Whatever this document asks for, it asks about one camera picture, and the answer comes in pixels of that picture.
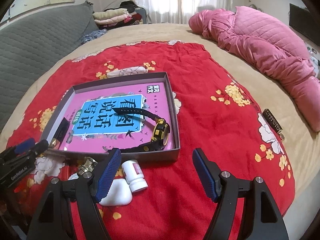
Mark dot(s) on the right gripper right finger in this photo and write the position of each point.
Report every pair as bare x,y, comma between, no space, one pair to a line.
261,218

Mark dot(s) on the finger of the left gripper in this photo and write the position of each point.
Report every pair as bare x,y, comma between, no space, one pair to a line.
13,151
36,150

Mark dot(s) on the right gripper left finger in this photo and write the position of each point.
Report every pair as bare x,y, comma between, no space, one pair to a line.
53,219

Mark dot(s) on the black gold lipstick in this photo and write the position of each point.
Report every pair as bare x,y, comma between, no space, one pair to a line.
60,134

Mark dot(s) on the white earbuds case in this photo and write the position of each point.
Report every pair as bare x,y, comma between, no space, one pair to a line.
118,195

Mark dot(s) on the small white pill bottle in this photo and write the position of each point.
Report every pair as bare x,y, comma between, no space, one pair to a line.
134,176

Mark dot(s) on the black yellow wristwatch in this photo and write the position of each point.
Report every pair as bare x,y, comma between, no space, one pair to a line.
160,134

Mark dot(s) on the white round jar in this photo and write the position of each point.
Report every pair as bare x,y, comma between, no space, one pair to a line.
73,176

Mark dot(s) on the pink exercise book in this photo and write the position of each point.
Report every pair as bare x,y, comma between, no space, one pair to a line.
95,127

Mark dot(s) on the beige bed sheet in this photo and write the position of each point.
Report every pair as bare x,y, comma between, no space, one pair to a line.
301,143

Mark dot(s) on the grey cardboard box tray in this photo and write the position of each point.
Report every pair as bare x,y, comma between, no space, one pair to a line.
170,152

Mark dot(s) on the grey quilted headboard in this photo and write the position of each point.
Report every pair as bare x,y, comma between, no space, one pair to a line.
32,45

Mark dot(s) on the red floral blanket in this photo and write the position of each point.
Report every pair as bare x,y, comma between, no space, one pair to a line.
215,113

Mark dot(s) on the blue patterned cloth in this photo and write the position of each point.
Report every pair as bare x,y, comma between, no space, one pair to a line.
93,35

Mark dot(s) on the folded clothes pile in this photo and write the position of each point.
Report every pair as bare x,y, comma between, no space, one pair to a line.
128,13

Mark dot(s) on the pink quilted duvet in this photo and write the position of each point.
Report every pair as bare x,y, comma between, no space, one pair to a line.
269,45

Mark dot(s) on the black television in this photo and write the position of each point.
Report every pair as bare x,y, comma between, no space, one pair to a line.
302,21

